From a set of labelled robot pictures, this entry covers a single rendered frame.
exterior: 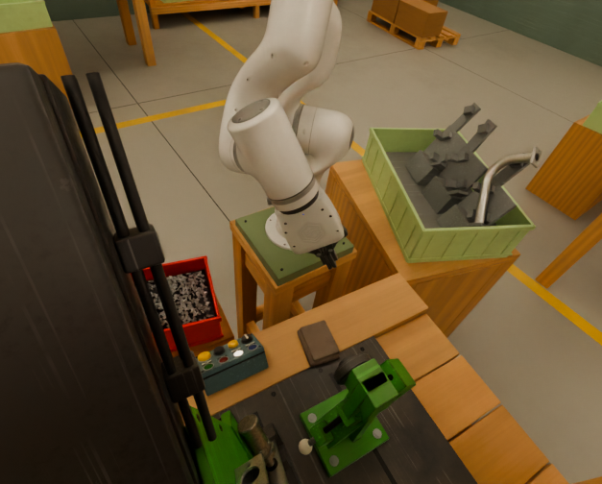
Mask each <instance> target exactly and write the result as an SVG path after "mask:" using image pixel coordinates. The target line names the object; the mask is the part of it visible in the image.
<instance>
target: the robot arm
mask: <svg viewBox="0 0 602 484"><path fill-rule="evenodd" d="M341 34H342V18H341V14H340V12H339V10H338V8H337V6H336V4H335V3H334V1H333V0H271V5H270V10H269V16H268V22H267V27H266V32H265V35H264V37H263V39H262V41H261V43H260V44H259V46H258V47H257V48H256V50H255V51H254V52H253V53H252V54H251V56H250V57H249V58H248V59H247V61H246V62H245V63H244V65H243V66H242V67H241V69H240V70H239V72H238V74H237V75H236V77H235V79H234V81H233V83H232V85H231V87H230V90H229V94H228V97H227V100H226V103H225V108H224V112H223V118H222V123H221V129H220V135H219V156H220V159H221V161H222V163H223V164H224V165H225V166H226V167H227V168H228V169H229V170H230V171H233V172H235V173H240V174H247V175H251V176H253V177H254V178H255V179H256V180H257V181H258V182H259V183H260V185H261V186H262V188H263V190H264V191H265V193H266V195H267V196H268V198H266V201H267V203H268V205H273V206H274V207H275V213H274V214H272V215H271V216H270V217H269V218H268V220H267V222H266V226H265V231H266V234H267V236H268V238H269V239H270V240H271V241H272V242H273V243H274V244H275V245H277V246H279V247H281V248H282V249H285V250H290V251H293V253H294V254H305V253H310V254H314V255H315V256H317V257H319V258H320V260H321V261H322V262H323V264H324V265H326V266H327V268H328V270H330V269H331V268H332V267H333V268H336V267H337V265H336V260H338V256H337V254H336V252H335V250H334V248H335V246H336V244H337V243H338V241H339V240H341V239H343V238H344V237H346V236H348V231H347V229H346V228H345V227H344V226H343V225H342V223H341V219H340V216H339V214H338V212H337V210H336V209H335V207H334V205H333V203H332V202H331V201H330V199H329V198H328V196H327V195H326V194H325V192H324V191H323V190H322V188H321V187H320V182H321V178H322V175H323V173H324V171H325V170H326V169H328V168H329V167H331V166H332V165H334V164H335V163H336V162H338V161H339V160H340V159H341V158H343V157H344V155H345V154H346V153H347V152H348V150H349V149H350V147H351V144H352V141H353V138H354V127H353V124H352V122H351V120H350V118H349V117H348V116H347V115H345V114H344V113H342V112H340V111H337V110H333V109H324V108H319V107H314V106H308V105H304V104H302V103H301V98H302V97H303V96H304V95H305V94H307V93H308V92H310V91H312V90H314V89H316V88H318V87H319V86H321V85H322V84H323V83H324V82H325V81H326V80H327V79H328V78H329V76H330V75H331V73H332V71H333V69H334V66H335V63H336V60H337V56H338V51H339V46H340V40H341ZM305 154H307V155H305Z"/></svg>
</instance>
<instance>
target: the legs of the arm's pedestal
mask: <svg viewBox="0 0 602 484"><path fill-rule="evenodd" d="M232 244H233V261H234V278H235V296H236V314H237V331H238V338H242V336H243V335H244V334H251V333H252V334H255V333H257V332H259V331H260V330H259V328H258V326H257V325H256V322H258V321H260V320H262V319H263V326H262V330H263V329H266V328H268V327H272V326H274V325H276V324H279V323H281V322H284V321H286V320H288V319H291V318H293V317H295V316H298V315H300V314H302V313H304V312H305V310H304V309H303V307H302V306H301V304H300V303H299V299H301V298H303V297H305V296H307V295H309V294H311V293H313V292H315V291H316V296H315V300H314V303H313V307H312V309H313V308H316V307H318V306H320V305H323V304H325V303H329V302H331V301H333V300H336V299H338V298H340V296H341V293H342V290H343V287H344V284H345V281H346V278H347V276H348V273H349V268H350V265H351V263H352V260H351V261H349V262H346V263H344V264H342V265H340V266H338V267H336V268H334V269H332V270H329V271H327V272H325V273H323V274H321V275H319V276H317V277H315V278H312V279H310V280H308V281H306V282H304V283H302V284H300V285H297V286H295V287H293V288H291V289H289V290H287V291H285V292H282V293H280V294H278V295H276V296H275V295H274V293H273V292H272V290H271V289H270V287H269V286H268V284H267V283H266V281H265V280H264V278H263V277H262V276H261V275H260V273H259V272H258V270H257V269H256V267H255V266H254V264H253V262H252V261H251V259H250V258H249V256H248V255H247V253H246V252H245V250H244V249H243V248H242V246H241V245H240V243H239V242H238V240H237V239H236V237H235V236H234V234H232ZM257 284H258V285H259V287H260V288H261V290H262V292H263V293H264V304H262V305H260V306H258V307H256V293H257Z"/></svg>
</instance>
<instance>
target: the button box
mask: <svg viewBox="0 0 602 484"><path fill-rule="evenodd" d="M251 336H252V338H253V339H252V340H251V341H250V342H247V343H244V342H242V340H241V338H239V339H237V340H236V341H237V342H238V346H237V347H235V348H232V349H231V348H229V346H228V344H225V345H224V346H222V347H224V351H223V352H222V353H220V354H215V353H214V350H212V351H209V352H210V358H208V359H207V360H206V361H199V360H198V356H196V359H197V362H198V364H199V367H200V370H201V373H202V376H203V380H204V383H205V393H206V395H207V396H210V395H212V394H214V393H216V392H218V391H220V390H223V389H225V388H227V387H229V386H230V385H232V384H234V383H236V382H238V381H241V380H243V379H245V378H247V377H249V376H251V375H254V374H257V373H259V372H261V371H263V370H265V369H267V368H268V362H267V358H266V354H265V351H264V347H263V346H262V345H261V344H260V342H259V341H258V340H257V339H256V338H255V336H254V335H253V334H252V333H251ZM250 345H257V347H256V348H255V349H253V350H249V346H250ZM237 351H242V352H243V353H242V354H241V355H238V356H235V355H234V353H235V352H237ZM223 357H227V358H228V360H227V361H226V362H223V363H221V362H219V360H220V359H221V358H223ZM210 363H211V364H213V366H212V367H211V368H210V369H207V370H206V369H204V366H205V365H206V364H210Z"/></svg>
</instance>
